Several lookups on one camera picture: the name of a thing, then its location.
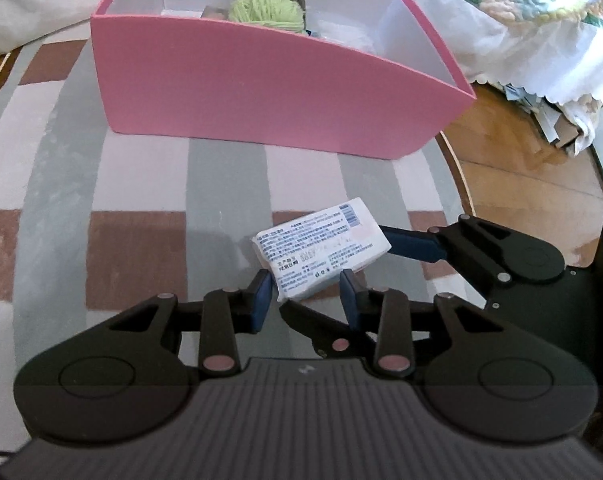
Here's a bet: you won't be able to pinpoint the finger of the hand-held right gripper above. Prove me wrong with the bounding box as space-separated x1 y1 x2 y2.
381 215 519 286
279 302 377 361

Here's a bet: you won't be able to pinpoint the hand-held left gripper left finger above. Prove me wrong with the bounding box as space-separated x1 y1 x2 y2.
94 269 273 376

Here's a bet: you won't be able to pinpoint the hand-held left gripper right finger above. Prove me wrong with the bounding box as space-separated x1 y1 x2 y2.
340 269 527 376

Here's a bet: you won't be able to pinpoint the white tissue pack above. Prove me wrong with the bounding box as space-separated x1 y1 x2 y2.
252 199 392 303

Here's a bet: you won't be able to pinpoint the pink cardboard box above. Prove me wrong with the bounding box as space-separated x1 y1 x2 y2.
90 0 476 161

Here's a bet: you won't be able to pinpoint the clear floss pick box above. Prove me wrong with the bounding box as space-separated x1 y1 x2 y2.
316 17 377 53

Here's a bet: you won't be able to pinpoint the green yarn ball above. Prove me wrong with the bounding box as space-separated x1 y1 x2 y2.
228 0 309 36

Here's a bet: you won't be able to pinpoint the checked grey brown rug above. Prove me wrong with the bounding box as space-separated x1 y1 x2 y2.
0 35 477 461

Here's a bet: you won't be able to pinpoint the brown cardboard scrap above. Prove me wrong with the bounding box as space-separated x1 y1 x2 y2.
551 117 589 156

